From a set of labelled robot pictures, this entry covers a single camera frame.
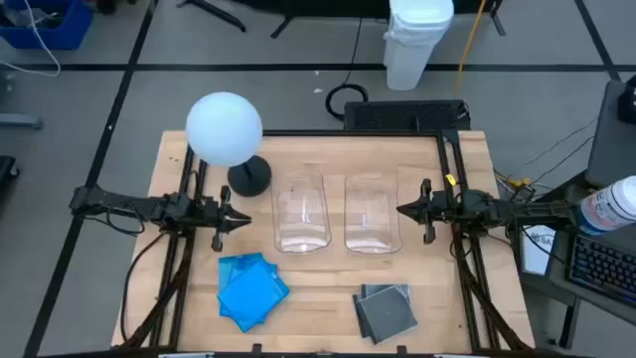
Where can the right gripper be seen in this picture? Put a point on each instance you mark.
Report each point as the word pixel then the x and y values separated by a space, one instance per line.
pixel 439 211

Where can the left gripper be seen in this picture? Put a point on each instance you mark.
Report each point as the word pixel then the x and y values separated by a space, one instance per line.
pixel 211 216

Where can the clear plastic bin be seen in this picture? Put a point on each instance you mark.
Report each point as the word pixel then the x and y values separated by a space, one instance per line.
pixel 372 214
pixel 300 214

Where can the grey square packets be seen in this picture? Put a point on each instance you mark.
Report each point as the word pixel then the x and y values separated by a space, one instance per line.
pixel 387 313

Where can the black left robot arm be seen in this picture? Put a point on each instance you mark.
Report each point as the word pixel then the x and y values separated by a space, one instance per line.
pixel 129 206

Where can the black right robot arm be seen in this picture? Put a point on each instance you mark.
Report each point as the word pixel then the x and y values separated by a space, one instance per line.
pixel 507 211

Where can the yellow tag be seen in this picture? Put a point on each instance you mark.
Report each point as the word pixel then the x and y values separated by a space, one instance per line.
pixel 451 180

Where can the white globe lamp black base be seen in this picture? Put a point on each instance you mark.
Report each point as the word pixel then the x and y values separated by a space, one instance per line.
pixel 223 129

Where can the black perforated computer case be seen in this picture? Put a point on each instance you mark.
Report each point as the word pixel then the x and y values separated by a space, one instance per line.
pixel 405 115

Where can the white printed sheet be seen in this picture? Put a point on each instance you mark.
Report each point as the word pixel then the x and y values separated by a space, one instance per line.
pixel 536 253

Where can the grey computer desk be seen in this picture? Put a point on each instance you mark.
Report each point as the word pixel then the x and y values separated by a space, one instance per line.
pixel 559 268

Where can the white trash bin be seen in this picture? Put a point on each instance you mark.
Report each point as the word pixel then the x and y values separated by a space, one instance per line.
pixel 415 40

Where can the white wipes canister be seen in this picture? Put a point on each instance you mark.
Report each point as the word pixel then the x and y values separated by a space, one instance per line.
pixel 608 204

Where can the black backlit keyboard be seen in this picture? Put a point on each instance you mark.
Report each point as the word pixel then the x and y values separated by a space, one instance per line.
pixel 601 268

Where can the black stand leg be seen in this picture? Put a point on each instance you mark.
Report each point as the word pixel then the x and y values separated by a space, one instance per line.
pixel 218 15
pixel 498 22
pixel 285 27

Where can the dark grey side table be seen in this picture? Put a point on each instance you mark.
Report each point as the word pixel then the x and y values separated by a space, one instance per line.
pixel 611 149

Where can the black chair part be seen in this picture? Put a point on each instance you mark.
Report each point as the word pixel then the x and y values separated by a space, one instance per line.
pixel 7 168

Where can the black device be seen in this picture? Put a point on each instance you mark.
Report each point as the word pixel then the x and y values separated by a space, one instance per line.
pixel 628 104

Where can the grey metal bar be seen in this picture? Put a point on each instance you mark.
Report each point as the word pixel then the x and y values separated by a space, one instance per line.
pixel 20 121

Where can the blue plastic crate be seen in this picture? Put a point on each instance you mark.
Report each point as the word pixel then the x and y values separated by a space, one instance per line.
pixel 59 30

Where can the black frame bracket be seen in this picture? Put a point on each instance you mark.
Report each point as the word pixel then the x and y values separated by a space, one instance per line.
pixel 257 349
pixel 402 349

